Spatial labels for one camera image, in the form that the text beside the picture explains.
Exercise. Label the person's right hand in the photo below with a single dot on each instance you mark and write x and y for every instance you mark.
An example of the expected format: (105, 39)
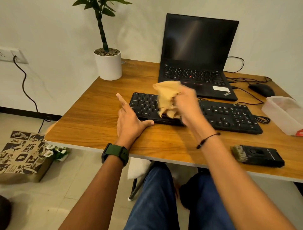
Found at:
(191, 109)

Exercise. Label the person's left hand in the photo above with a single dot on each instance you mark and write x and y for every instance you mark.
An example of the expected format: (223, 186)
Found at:
(127, 128)

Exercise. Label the yellow cloth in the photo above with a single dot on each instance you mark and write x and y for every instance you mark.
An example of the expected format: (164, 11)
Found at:
(166, 94)

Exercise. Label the black keyboard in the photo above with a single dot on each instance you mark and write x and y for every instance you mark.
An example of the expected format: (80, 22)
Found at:
(227, 113)

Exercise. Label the black cleaning brush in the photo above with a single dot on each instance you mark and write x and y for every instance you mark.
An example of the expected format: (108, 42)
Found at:
(262, 155)

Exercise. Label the clear plastic box red latches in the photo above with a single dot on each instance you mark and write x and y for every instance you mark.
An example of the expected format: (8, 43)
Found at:
(281, 113)

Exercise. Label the person's left forearm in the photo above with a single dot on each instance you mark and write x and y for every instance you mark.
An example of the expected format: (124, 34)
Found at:
(94, 196)

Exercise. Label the person's right forearm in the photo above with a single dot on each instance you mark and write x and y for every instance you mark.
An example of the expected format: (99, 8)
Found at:
(236, 189)

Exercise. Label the person's bare foot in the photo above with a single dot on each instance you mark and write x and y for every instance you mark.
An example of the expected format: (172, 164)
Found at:
(177, 187)

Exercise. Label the person's blue jeans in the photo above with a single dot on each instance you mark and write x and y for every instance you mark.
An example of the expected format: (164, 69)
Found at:
(156, 203)

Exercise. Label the white seat chair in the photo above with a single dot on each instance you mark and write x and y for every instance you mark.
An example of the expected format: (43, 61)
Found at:
(137, 168)

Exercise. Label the black metal table leg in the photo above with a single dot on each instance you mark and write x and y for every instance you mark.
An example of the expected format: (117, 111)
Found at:
(203, 171)

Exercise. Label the black laptop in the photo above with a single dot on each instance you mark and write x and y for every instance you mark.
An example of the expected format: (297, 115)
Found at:
(198, 38)

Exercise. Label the black computer mouse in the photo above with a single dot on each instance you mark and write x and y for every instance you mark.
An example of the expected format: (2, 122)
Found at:
(261, 90)

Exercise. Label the green potted plant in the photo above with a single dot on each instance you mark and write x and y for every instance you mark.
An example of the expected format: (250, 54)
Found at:
(103, 35)

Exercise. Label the printed brown paper bag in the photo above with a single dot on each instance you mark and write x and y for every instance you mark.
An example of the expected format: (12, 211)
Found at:
(21, 156)

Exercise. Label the black woven basket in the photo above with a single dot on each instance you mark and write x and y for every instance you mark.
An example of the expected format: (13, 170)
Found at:
(4, 213)

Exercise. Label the white wall socket panel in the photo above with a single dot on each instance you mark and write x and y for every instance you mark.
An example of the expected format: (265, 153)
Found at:
(9, 55)

